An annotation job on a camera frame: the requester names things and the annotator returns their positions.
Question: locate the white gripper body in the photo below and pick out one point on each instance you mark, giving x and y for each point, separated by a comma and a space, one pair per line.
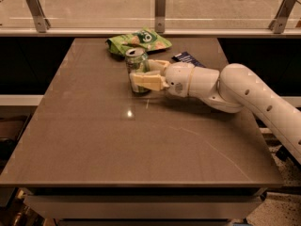
177, 78

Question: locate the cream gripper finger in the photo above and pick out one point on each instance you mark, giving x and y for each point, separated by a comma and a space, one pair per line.
149, 81
158, 66

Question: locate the green soda can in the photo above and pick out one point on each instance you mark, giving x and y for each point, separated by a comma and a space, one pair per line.
136, 62

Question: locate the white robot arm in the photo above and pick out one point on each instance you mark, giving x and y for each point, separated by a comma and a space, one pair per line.
229, 90

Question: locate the dark blue snack bar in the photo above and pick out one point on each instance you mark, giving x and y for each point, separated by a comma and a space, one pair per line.
187, 58

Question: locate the green snack bag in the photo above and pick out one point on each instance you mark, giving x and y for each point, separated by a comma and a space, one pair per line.
145, 38

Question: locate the glass barrier panel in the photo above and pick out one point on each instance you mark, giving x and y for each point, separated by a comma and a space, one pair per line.
116, 14

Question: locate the middle metal bracket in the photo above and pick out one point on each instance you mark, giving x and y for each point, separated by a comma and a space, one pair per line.
160, 16

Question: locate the metal bracket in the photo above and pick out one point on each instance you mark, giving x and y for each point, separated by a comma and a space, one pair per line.
41, 23
278, 24
160, 16

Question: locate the right metal bracket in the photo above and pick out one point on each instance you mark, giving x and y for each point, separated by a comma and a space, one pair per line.
278, 24

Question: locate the left metal bracket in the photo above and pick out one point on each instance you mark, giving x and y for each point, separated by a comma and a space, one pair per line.
41, 23

